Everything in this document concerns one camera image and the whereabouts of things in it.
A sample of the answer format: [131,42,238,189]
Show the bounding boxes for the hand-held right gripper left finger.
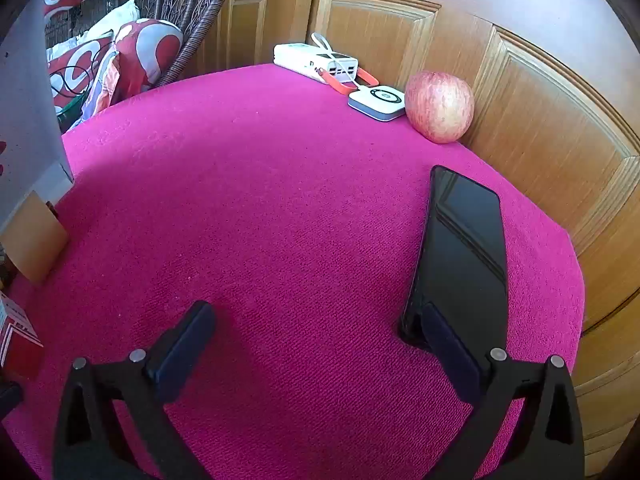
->
[52,301,217,480]

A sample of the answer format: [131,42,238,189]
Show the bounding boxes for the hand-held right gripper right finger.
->
[422,305,586,480]

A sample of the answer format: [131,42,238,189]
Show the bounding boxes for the black smartphone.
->
[398,165,510,366]

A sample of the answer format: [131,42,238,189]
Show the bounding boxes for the pink tablecloth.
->
[2,63,586,480]

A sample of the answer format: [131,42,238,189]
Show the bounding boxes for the small red white box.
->
[0,292,45,381]

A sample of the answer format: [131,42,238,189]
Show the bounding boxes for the tan cardboard piece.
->
[0,192,68,283]

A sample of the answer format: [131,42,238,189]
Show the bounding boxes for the red apple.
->
[404,70,475,145]

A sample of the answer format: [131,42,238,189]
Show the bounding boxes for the small white square charger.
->
[348,85,407,123]

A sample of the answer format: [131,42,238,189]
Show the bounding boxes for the green plush cushion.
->
[57,92,86,121]

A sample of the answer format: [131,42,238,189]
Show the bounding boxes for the white board panel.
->
[0,0,75,231]

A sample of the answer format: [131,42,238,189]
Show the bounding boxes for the square red white cushion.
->
[47,30,121,113]

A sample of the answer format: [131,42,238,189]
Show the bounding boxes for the round red white cushion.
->
[114,19,185,96]

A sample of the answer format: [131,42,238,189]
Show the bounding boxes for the white power bank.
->
[273,42,360,82]

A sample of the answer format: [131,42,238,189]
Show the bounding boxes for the brown wicker hanging chair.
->
[112,0,241,86]

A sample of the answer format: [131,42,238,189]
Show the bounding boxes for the white cable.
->
[311,32,361,93]

